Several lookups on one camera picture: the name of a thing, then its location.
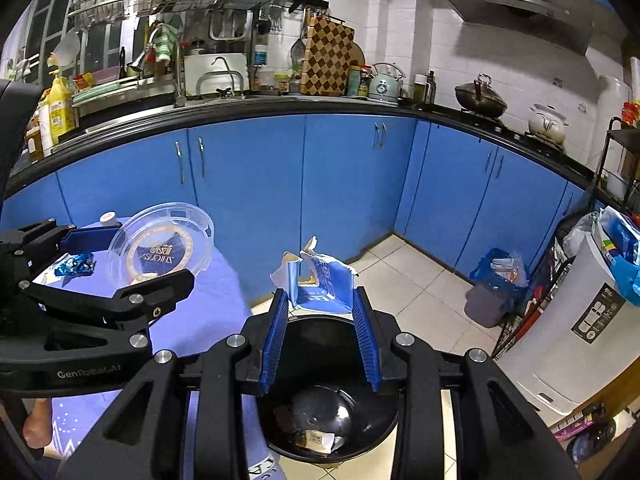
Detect white ceramic pot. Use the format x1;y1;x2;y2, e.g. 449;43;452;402
527;103;570;146

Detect black trash bin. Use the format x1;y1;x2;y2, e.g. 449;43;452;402
259;309;402;472

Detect paper scrap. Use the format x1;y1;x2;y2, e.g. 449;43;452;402
294;429;347;456

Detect checkered wooden cutting board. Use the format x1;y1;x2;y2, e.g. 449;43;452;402
300;16;357;97

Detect hanging metal strainer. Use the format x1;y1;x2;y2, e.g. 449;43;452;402
291;10;309;69

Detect mint green kettle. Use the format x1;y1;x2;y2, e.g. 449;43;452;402
367;62;401;104

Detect torn blue paper carton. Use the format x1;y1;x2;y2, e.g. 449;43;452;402
270;235;362;317

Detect steel range hood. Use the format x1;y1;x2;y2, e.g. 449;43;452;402
446;0;599;56

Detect blue foil candy wrapper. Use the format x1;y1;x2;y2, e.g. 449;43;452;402
53;253;96;277

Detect purple patterned tablecloth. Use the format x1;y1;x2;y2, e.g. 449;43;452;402
30;219;281;480

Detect tall steel faucet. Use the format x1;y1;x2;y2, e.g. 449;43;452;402
170;35;190;109

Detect white box appliance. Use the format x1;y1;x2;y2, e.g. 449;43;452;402
492;230;640;417

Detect blue plastic bag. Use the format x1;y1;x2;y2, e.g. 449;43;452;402
595;206;640;312

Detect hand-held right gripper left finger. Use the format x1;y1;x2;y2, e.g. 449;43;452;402
57;288;291;480

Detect blue kitchen base cabinets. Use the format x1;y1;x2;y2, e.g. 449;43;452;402
0;110;603;283

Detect large clear plastic lid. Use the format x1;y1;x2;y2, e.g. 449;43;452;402
106;202;216;289

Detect grey bin with blue bag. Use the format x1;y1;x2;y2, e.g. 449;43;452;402
463;247;529;329

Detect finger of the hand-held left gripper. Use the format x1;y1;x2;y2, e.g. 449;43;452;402
0;218;110;291
19;268;197;352

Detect person's left hand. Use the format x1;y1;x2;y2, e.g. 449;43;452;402
22;398;54;449

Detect black metal rack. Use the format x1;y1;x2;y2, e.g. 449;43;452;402
492;116;640;361

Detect yellow detergent bottle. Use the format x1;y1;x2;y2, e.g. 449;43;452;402
47;70;79;144

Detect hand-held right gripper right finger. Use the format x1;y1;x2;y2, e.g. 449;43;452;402
352;286;583;480

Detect purple package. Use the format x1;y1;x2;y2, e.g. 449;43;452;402
549;400;617;442

